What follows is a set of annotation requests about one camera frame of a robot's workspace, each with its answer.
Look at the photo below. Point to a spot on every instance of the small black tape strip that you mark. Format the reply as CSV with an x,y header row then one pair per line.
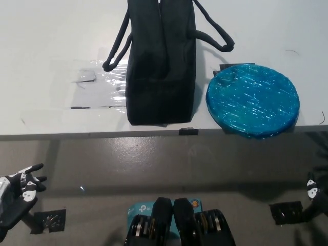
x,y
188,131

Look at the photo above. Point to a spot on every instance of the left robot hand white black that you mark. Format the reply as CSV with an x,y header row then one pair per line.
x,y
11,205

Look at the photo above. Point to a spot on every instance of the blue plate stack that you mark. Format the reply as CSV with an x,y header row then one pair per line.
x,y
252,101

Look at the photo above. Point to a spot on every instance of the teal tp-link box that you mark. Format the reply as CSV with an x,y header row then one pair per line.
x,y
138,208

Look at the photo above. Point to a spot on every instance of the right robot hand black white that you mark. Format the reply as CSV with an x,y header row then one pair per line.
x,y
314,191

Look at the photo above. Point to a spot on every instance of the grey tape square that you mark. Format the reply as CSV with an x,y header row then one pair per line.
x,y
84,75

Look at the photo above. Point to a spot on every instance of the black fabric tote bag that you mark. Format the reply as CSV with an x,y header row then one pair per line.
x,y
161,77

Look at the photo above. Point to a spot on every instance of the clear glossy tape patch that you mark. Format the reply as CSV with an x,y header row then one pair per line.
x,y
102,89

